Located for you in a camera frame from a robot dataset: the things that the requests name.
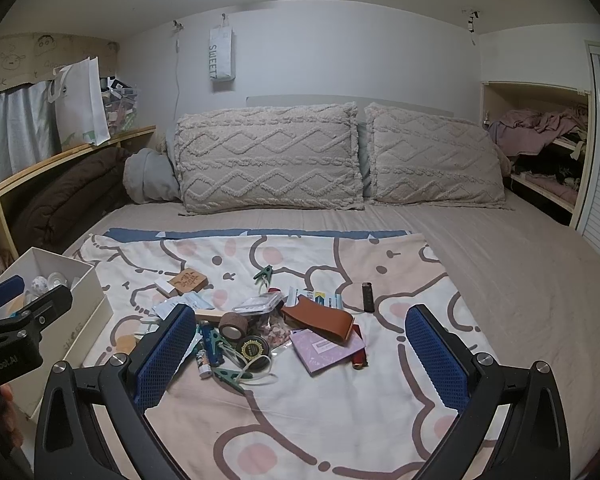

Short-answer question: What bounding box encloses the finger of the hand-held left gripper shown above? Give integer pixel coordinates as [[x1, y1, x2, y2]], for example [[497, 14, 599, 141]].
[[0, 285, 74, 333], [0, 276, 26, 321]]

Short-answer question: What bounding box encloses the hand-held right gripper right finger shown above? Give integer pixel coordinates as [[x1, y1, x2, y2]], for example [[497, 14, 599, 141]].
[[404, 304, 571, 480]]

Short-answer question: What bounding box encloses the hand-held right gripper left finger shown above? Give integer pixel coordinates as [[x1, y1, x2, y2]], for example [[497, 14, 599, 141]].
[[34, 303, 201, 480]]

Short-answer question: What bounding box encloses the white cardboard box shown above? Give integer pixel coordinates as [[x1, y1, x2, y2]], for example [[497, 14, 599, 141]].
[[0, 246, 115, 421]]

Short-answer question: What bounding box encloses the blue lighter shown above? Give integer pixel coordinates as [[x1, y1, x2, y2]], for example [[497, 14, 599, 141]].
[[202, 324, 221, 356]]

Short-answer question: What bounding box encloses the white paper receipt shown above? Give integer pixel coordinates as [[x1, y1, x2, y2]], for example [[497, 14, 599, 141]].
[[152, 292, 213, 321]]

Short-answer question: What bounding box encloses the green clothespin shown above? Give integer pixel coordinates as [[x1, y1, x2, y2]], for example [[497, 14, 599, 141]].
[[212, 337, 247, 367], [252, 264, 276, 293], [212, 367, 253, 393]]

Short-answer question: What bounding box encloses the brown tape roll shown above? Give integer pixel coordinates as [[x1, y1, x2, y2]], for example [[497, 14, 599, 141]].
[[218, 311, 251, 341]]

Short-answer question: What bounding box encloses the carved wooden coaster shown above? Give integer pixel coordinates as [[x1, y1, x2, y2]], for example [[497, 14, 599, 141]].
[[167, 268, 210, 297]]

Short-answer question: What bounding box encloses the red lighter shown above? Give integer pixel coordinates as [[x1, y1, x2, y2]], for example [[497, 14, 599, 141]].
[[350, 325, 370, 370]]

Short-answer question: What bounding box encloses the black round tin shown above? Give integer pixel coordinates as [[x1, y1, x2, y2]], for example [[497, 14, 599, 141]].
[[235, 335, 272, 368]]

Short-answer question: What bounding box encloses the white ribbon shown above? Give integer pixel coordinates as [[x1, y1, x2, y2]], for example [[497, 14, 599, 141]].
[[230, 345, 277, 386]]

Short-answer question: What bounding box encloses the clear plastic case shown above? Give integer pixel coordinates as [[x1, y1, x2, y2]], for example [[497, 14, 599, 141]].
[[232, 294, 286, 317]]

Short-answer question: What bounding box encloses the brown duvet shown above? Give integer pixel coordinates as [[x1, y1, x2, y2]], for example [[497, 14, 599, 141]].
[[10, 146, 141, 253]]

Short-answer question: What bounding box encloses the cartoon print blanket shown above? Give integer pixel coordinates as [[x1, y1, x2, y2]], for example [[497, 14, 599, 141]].
[[60, 192, 600, 480]]

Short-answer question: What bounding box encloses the pink notebook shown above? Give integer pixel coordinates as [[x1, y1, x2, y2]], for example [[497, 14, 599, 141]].
[[290, 329, 368, 375]]

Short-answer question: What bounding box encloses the bag of pink bits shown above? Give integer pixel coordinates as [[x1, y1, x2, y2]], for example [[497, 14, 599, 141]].
[[250, 312, 293, 351]]

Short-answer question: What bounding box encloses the brown leather case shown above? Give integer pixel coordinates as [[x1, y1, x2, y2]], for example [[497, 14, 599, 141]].
[[280, 294, 356, 346]]

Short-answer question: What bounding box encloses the white blue sachet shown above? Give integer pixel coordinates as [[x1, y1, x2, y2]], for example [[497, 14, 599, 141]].
[[285, 286, 346, 311]]

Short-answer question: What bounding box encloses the wooden shelf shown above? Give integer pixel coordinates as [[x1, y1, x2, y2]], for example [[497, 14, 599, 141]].
[[0, 125, 157, 261]]

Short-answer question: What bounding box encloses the grey curtain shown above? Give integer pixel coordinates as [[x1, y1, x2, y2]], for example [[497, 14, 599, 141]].
[[0, 80, 61, 193]]

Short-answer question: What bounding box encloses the grey pillow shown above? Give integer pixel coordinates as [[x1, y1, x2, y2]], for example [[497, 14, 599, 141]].
[[124, 149, 182, 205]]

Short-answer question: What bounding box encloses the beige tufted pillow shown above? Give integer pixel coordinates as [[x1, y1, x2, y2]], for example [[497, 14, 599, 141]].
[[174, 102, 366, 216], [364, 102, 513, 209]]

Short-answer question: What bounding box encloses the white tote bag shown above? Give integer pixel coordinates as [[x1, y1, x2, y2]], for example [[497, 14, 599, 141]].
[[47, 56, 112, 147]]

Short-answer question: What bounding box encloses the pale blue pillow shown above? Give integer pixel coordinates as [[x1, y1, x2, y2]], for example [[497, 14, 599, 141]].
[[356, 121, 376, 198]]

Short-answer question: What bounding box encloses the clear storage box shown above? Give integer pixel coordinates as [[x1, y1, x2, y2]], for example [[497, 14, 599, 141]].
[[100, 76, 143, 137]]

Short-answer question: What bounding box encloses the dark clothes pile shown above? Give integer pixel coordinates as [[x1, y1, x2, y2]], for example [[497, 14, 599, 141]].
[[510, 152, 583, 186]]

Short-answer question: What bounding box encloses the paper banner with drawings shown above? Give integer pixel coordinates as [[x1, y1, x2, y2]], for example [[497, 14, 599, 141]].
[[0, 32, 120, 96]]

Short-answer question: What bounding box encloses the pink clothes pile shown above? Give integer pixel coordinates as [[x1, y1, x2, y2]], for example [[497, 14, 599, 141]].
[[487, 105, 590, 158]]

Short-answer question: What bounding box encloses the grey headboard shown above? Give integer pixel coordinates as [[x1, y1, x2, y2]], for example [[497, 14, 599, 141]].
[[246, 92, 455, 121]]

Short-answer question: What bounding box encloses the white hanging tissue bag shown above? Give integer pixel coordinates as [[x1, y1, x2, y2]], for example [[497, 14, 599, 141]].
[[209, 14, 237, 82]]

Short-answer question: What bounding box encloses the white wall cabinet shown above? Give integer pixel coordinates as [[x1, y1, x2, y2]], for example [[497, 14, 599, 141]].
[[480, 81, 593, 228]]

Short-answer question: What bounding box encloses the white hanging cable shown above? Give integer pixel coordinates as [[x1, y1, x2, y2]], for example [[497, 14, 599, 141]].
[[172, 20, 183, 116]]

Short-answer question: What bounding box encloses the black wall hook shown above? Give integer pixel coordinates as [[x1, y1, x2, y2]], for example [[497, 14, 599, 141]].
[[462, 8, 481, 46]]

